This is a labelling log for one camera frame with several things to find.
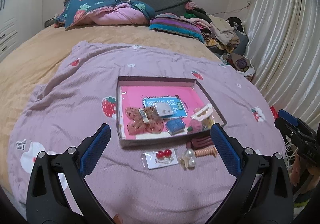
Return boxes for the white wardrobe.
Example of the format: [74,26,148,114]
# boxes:
[1,0,43,60]

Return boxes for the red box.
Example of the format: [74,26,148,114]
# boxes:
[270,106,278,119]

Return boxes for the blue fabric hair accessory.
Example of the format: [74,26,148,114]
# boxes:
[165,118,185,135]

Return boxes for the white stud earring card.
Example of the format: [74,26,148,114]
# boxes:
[153,102,175,117]

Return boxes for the cream claw hair clip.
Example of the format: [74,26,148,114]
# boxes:
[191,103,213,122]

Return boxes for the pink pompom hair tie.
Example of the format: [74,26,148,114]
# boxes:
[186,119,204,134]

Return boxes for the maroon banana hair clip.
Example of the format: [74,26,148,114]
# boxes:
[185,136,214,150]

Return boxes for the yellow translucent hair clip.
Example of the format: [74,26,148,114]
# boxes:
[202,115,216,130]

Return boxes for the peach spiral hair tie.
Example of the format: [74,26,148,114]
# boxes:
[194,145,218,159]

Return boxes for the dark shallow box pink inside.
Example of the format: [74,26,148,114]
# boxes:
[116,76,227,147]

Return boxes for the blue printed card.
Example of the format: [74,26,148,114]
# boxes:
[143,96,188,118]

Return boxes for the red strawberry earrings card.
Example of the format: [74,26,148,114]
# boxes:
[143,149,178,170]

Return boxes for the cream satin curtain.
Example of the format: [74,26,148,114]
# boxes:
[246,0,319,129]

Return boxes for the pearl claw hair clip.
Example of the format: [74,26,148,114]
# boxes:
[179,149,196,170]

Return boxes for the striped purple teal pillow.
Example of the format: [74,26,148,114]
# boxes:
[149,13,204,44]

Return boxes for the brown dotted bow hair clip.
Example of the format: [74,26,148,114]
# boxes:
[125,106,164,135]

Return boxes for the pile of folded clothes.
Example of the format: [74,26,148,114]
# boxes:
[181,1,248,56]

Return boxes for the tan bed sheet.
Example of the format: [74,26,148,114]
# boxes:
[1,26,218,191]

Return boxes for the bag of clothes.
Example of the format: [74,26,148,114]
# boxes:
[220,53,255,82]

